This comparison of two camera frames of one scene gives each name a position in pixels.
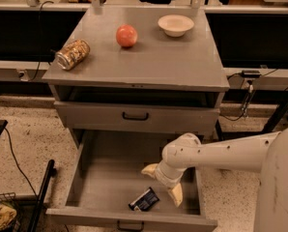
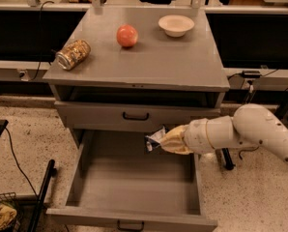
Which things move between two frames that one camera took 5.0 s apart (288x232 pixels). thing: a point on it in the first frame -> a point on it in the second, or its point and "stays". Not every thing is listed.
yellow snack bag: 2,217 stays
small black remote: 144,201 -> 153,140
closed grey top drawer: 145,116 stays
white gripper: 164,178 -> 195,135
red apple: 127,35 stays
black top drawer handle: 135,118 stays
